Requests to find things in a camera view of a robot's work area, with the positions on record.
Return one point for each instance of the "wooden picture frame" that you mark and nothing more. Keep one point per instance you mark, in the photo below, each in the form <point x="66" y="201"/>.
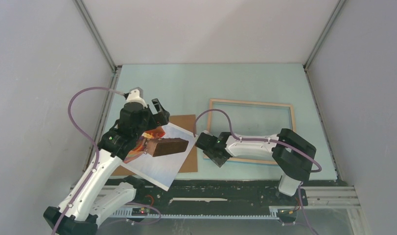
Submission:
<point x="292" y="122"/>

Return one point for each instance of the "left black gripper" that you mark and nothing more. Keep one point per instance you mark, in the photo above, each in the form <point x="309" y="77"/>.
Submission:
<point x="159" y="119"/>

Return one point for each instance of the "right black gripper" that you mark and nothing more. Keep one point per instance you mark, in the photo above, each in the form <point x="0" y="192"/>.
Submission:
<point x="219" y="162"/>

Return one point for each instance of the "aluminium mounting profile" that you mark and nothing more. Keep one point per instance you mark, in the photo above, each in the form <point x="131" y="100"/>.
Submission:
<point x="319" y="196"/>

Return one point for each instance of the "right corner aluminium post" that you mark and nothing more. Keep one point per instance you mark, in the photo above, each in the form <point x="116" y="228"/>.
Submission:
<point x="324" y="33"/>

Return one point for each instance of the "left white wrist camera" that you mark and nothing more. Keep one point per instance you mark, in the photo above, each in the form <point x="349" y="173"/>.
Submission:
<point x="135" y="95"/>

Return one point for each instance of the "corner aluminium post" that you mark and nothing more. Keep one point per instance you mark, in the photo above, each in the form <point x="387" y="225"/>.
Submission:
<point x="324" y="33"/>
<point x="84" y="12"/>

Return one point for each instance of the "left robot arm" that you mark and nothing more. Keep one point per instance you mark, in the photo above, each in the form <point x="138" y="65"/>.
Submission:
<point x="80" y="213"/>

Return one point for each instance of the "brown backing board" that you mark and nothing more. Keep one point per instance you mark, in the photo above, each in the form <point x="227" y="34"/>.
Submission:
<point x="190" y="165"/>

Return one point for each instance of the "colourful balloon photo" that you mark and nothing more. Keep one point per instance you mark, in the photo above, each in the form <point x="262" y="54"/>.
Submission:
<point x="161" y="171"/>

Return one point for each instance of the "dark brown wooden block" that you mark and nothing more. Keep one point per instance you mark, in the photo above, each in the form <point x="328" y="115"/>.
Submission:
<point x="168" y="146"/>

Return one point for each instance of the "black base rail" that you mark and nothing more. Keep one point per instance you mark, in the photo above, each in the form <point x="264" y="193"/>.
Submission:
<point x="217" y="198"/>

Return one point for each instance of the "left corner aluminium post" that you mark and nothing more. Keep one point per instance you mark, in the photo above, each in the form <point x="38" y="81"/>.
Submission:
<point x="84" y="12"/>

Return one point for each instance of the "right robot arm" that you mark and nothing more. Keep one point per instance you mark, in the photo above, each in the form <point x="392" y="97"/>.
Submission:
<point x="292" y="153"/>

